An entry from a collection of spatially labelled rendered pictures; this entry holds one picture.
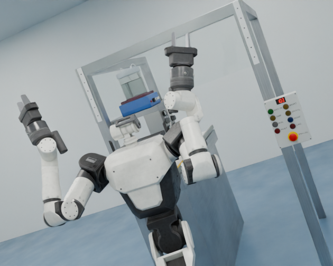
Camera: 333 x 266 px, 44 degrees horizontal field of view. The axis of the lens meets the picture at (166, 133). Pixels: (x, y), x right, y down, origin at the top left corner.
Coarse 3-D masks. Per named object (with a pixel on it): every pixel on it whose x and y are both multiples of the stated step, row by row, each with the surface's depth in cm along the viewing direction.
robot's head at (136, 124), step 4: (128, 116) 168; (132, 116) 167; (116, 120) 170; (120, 120) 169; (128, 120) 167; (132, 120) 166; (136, 120) 168; (116, 124) 168; (120, 124) 167; (124, 124) 167; (132, 124) 167; (136, 124) 167; (140, 124) 171; (136, 128) 168
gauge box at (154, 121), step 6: (150, 114) 245; (156, 114) 243; (162, 114) 247; (150, 120) 245; (156, 120) 244; (162, 120) 243; (150, 126) 246; (156, 126) 245; (162, 126) 244; (150, 132) 247
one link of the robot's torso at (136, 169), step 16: (112, 144) 186; (128, 144) 170; (144, 144) 166; (160, 144) 165; (112, 160) 168; (128, 160) 165; (144, 160) 163; (160, 160) 164; (112, 176) 168; (128, 176) 166; (144, 176) 164; (160, 176) 163; (176, 176) 177; (128, 192) 168; (144, 192) 167; (160, 192) 166; (176, 192) 173; (144, 208) 169; (160, 208) 169
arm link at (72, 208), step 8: (72, 184) 170; (80, 184) 168; (88, 184) 170; (72, 192) 164; (80, 192) 165; (88, 192) 168; (64, 200) 163; (72, 200) 161; (80, 200) 163; (64, 208) 153; (72, 208) 156; (80, 208) 160; (64, 216) 152; (72, 216) 155; (80, 216) 159; (48, 224) 158
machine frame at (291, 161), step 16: (256, 16) 308; (256, 32) 317; (256, 64) 216; (272, 64) 319; (272, 80) 322; (272, 96) 217; (288, 160) 223; (304, 160) 329; (304, 176) 332; (304, 192) 224; (304, 208) 226; (320, 208) 334; (144, 224) 255; (144, 240) 258; (320, 240) 228; (160, 256) 258; (320, 256) 230
